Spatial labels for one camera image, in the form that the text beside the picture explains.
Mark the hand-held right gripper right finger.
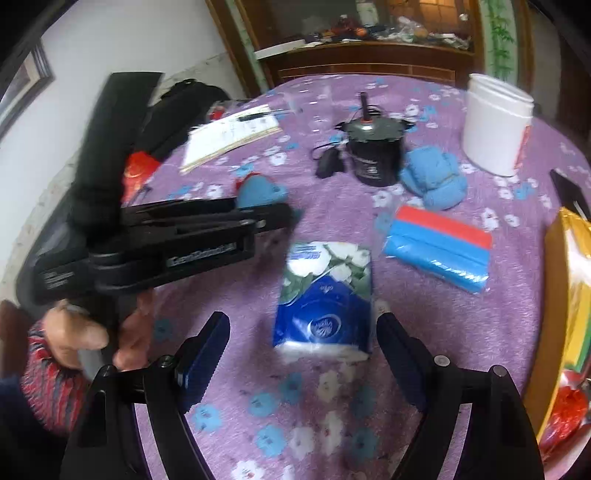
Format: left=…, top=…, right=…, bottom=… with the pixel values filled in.
left=376, top=311, right=543, bottom=480

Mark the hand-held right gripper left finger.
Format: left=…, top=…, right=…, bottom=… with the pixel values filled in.
left=60, top=311, right=232, bottom=480

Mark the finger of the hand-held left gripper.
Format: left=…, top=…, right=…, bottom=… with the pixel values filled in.
left=121, top=196, right=241, bottom=220
left=139, top=202, right=296, bottom=234

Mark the blue tissue pack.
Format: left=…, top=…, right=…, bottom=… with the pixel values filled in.
left=272, top=241, right=374, bottom=363

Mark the red plastic bag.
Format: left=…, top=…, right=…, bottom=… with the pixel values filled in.
left=538, top=385, right=591, bottom=457

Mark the yellow taped foam box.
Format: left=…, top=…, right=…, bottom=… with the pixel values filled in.
left=526, top=207, right=591, bottom=480

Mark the blue heart soft toy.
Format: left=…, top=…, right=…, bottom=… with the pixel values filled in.
left=235, top=174, right=289, bottom=208

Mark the person's left hand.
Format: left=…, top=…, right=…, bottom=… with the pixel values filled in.
left=44, top=295, right=155, bottom=370

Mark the red packet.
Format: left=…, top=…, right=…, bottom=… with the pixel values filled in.
left=121, top=152, right=158, bottom=204

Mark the white paper booklet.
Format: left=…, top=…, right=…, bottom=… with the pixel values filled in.
left=180, top=105, right=283, bottom=174

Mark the black power plug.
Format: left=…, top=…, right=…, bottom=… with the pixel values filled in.
left=315, top=148, right=347, bottom=180

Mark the black bag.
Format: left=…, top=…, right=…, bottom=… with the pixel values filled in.
left=139, top=79, right=232, bottom=160

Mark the blue red plastic pack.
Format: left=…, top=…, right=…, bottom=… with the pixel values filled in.
left=383, top=205, right=494, bottom=296

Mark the black motor can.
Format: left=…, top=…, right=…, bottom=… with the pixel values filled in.
left=339, top=92, right=407, bottom=188

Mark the clear plastic cup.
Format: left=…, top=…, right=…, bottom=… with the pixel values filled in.
left=283, top=84, right=337, bottom=116

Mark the blue knitted cloth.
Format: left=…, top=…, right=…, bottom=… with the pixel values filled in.
left=399, top=145, right=466, bottom=210

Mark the wooden glass cabinet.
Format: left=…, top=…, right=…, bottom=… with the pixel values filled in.
left=205, top=0, right=536, bottom=100

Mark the white jug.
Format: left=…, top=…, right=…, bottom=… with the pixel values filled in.
left=355, top=2, right=379, bottom=26

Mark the clutter of small items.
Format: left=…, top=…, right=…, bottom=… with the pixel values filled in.
left=318, top=14, right=474, bottom=49

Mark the black phone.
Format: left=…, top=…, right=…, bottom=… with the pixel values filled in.
left=549, top=169, right=591, bottom=217

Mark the white plastic jar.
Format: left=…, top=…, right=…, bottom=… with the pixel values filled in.
left=462, top=73, right=535, bottom=177

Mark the bamboo print glass panel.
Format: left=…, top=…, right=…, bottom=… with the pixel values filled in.
left=480, top=0, right=520, bottom=84

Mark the framed wall picture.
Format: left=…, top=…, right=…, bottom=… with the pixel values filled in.
left=0, top=39, right=55, bottom=139

